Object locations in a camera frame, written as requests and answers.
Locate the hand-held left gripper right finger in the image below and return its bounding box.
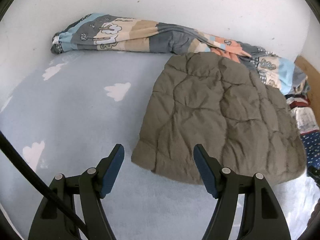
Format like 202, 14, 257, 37
193, 144, 292, 240

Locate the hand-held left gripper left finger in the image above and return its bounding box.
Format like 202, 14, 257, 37
27, 144, 125, 240

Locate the olive puffer jacket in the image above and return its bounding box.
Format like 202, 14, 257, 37
131, 52, 307, 186

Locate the pile of folded clothes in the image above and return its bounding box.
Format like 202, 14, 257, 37
286, 94, 320, 170

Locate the light blue cloud bed sheet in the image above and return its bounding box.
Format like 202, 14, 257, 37
0, 50, 320, 240

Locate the dark object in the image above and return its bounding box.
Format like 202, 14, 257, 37
307, 165, 320, 188

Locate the patchwork printed duvet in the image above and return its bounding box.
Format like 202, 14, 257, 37
51, 12, 310, 97

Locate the wooden headboard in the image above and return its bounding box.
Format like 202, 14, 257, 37
294, 56, 320, 120

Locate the black cable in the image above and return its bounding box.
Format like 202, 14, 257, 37
0, 131, 87, 240

